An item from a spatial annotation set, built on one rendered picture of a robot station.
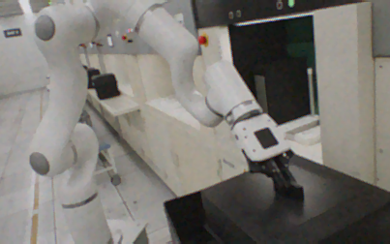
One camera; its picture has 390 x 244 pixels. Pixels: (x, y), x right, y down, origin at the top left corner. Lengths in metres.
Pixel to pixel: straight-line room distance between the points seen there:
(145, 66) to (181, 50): 2.08
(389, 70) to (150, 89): 2.27
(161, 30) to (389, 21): 0.48
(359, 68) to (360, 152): 0.20
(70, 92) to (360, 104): 0.74
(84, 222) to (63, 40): 0.58
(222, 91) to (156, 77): 2.14
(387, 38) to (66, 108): 0.81
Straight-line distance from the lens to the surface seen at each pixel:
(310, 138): 1.37
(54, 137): 0.98
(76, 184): 1.08
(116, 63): 4.29
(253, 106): 0.71
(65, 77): 0.92
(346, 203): 0.67
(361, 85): 0.81
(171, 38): 0.75
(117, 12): 0.81
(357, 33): 0.79
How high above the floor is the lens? 1.42
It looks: 17 degrees down
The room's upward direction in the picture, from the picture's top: 11 degrees counter-clockwise
